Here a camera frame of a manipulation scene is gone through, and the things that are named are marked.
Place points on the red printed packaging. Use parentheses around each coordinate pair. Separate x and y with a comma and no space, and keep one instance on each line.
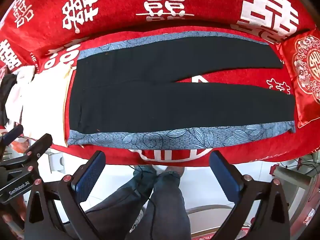
(18,146)

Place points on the white cloth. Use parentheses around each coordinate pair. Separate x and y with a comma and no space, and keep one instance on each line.
(42,105)

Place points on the red embroidered cushion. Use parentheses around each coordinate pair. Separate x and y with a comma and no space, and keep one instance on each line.
(307,80)

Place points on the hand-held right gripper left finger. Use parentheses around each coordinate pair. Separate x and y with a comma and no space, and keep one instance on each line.
(91,173)

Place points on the red printed sofa cover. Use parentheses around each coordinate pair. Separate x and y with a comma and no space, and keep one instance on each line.
(200,0)

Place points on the grey furniture frame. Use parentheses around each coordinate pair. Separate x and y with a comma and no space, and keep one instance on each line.
(292,177)

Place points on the black pants with blue-grey stripes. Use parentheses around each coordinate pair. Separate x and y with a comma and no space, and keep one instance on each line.
(150,105)

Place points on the person's left leg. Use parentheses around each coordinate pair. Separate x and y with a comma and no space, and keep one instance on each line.
(130,195)

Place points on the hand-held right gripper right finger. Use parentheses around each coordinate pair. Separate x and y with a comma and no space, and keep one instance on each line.
(222,177)

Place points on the dark cloth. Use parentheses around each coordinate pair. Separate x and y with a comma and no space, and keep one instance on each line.
(6,92)

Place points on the person's right leg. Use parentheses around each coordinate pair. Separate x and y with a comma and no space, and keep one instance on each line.
(170,205)

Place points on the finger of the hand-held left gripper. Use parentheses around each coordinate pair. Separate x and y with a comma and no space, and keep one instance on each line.
(11,135)
(40,145)

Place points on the person's leg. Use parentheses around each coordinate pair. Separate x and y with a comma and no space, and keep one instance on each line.
(170,205)
(130,195)

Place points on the white box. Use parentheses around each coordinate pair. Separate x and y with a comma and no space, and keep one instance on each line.
(55,158)

